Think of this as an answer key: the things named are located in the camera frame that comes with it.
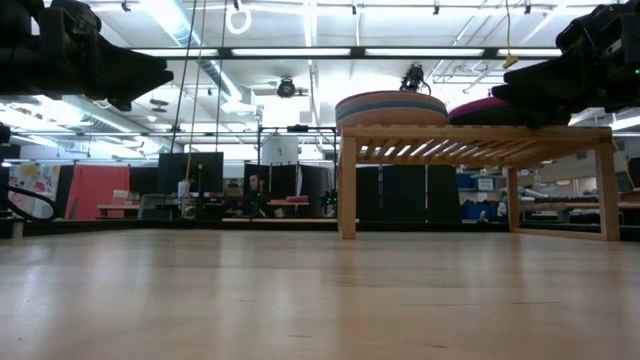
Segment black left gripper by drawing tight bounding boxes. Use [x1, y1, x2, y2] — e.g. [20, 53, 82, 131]
[0, 0, 175, 113]

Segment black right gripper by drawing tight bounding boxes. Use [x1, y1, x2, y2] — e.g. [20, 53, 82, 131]
[491, 0, 640, 127]

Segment magenta plate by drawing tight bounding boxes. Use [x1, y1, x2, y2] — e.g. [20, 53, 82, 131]
[448, 96, 511, 119]

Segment salmon pink plate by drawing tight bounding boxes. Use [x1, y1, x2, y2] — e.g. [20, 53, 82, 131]
[335, 97, 449, 115]
[335, 106, 449, 127]

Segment blue plate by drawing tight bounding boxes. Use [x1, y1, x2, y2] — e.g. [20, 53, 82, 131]
[335, 101, 449, 121]

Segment wooden slatted shelf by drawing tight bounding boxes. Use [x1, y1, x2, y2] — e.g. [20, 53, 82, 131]
[337, 123, 621, 243]

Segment red partition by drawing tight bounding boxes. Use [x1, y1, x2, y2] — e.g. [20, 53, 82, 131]
[64, 163, 132, 221]

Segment black screen panel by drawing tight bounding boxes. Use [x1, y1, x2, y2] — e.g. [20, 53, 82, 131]
[158, 151, 225, 209]

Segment blue storage bins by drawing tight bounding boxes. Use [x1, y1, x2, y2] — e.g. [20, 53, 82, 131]
[457, 172, 509, 221]

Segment colourful banner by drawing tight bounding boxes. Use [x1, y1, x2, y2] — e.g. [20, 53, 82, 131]
[7, 162, 62, 220]

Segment black round fixture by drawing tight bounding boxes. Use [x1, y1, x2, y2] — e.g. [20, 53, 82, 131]
[275, 77, 297, 99]

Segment person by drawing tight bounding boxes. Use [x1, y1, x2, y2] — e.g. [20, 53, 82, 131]
[242, 172, 274, 219]

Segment black room divider panels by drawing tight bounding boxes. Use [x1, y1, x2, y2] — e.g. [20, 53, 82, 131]
[355, 163, 462, 224]

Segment black overhead rig beam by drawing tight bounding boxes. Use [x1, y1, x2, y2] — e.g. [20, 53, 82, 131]
[130, 46, 566, 60]

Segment yellow hanging cable with hook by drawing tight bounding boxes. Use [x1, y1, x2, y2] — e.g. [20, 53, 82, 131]
[502, 0, 520, 70]

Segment black hanging cable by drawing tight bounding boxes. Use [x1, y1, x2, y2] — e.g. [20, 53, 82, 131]
[162, 0, 199, 221]

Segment yellowish hanging cable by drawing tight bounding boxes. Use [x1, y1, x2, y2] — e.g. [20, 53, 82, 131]
[182, 0, 208, 211]

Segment white hanging ring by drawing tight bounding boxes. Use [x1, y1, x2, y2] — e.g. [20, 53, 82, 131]
[224, 2, 253, 36]

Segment black overhead camera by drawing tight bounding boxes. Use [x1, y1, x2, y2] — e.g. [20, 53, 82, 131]
[399, 63, 432, 96]

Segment black aluminium table frame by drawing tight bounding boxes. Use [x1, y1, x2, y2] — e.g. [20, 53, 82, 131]
[0, 218, 640, 240]

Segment black metal stand frame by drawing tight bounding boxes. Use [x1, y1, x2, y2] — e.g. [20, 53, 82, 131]
[257, 124, 339, 216]

